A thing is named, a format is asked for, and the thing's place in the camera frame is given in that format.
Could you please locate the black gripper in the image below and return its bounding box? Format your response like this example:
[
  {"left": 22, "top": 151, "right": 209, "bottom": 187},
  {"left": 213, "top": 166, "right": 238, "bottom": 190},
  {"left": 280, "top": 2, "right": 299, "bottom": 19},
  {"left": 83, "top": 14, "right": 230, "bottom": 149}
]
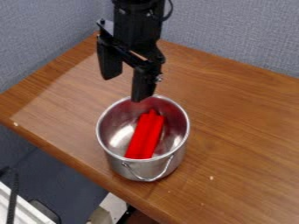
[{"left": 98, "top": 5, "right": 166, "bottom": 102}]

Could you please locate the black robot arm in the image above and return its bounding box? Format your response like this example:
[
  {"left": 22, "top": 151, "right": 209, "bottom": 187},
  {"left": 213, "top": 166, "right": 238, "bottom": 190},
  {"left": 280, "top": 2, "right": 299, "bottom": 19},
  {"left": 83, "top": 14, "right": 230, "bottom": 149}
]
[{"left": 98, "top": 0, "right": 166, "bottom": 102}]

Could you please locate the red block object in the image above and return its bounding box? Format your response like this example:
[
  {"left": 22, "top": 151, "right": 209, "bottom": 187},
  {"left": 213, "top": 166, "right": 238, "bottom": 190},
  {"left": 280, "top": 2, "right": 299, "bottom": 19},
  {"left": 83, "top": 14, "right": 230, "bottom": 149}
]
[{"left": 126, "top": 109, "right": 165, "bottom": 159}]

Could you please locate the white box under table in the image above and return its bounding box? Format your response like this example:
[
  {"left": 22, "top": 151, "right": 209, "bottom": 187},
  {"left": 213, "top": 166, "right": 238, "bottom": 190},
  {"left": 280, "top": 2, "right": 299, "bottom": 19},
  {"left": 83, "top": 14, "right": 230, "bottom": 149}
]
[{"left": 0, "top": 181, "right": 59, "bottom": 224}]

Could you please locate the metal pot with handle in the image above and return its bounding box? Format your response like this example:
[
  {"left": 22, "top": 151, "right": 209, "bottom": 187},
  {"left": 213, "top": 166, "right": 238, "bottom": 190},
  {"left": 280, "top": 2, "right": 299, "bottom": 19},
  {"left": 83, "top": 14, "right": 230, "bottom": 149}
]
[{"left": 97, "top": 94, "right": 191, "bottom": 182}]

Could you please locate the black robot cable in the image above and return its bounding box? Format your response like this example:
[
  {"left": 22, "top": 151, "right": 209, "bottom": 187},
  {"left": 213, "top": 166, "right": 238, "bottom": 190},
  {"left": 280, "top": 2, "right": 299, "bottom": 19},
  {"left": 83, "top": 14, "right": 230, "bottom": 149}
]
[{"left": 162, "top": 0, "right": 175, "bottom": 22}]

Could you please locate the black cable under table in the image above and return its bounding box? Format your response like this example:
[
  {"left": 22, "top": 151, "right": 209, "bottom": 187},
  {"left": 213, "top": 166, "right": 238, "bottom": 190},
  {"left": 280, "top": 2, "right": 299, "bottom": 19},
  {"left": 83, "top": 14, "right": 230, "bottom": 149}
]
[{"left": 0, "top": 165, "right": 22, "bottom": 224}]

